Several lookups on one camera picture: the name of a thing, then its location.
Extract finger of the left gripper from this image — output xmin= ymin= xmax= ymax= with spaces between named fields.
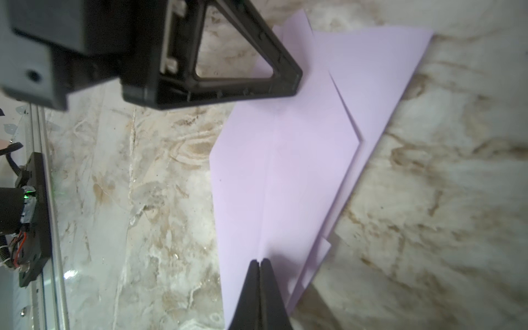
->
xmin=120 ymin=1 xmax=303 ymax=110

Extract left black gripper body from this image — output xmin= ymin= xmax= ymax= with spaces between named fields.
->
xmin=1 ymin=1 xmax=165 ymax=111

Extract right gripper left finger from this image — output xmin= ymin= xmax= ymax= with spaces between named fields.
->
xmin=228 ymin=260 xmax=261 ymax=330

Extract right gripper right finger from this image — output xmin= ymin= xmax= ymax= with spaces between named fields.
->
xmin=259 ymin=258 xmax=293 ymax=330

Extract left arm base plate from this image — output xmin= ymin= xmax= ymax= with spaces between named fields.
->
xmin=16 ymin=152 xmax=52 ymax=287

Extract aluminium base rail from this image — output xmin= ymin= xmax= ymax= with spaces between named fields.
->
xmin=26 ymin=104 xmax=70 ymax=329

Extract lilac square paper sheet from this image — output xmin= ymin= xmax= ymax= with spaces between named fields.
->
xmin=210 ymin=10 xmax=433 ymax=328

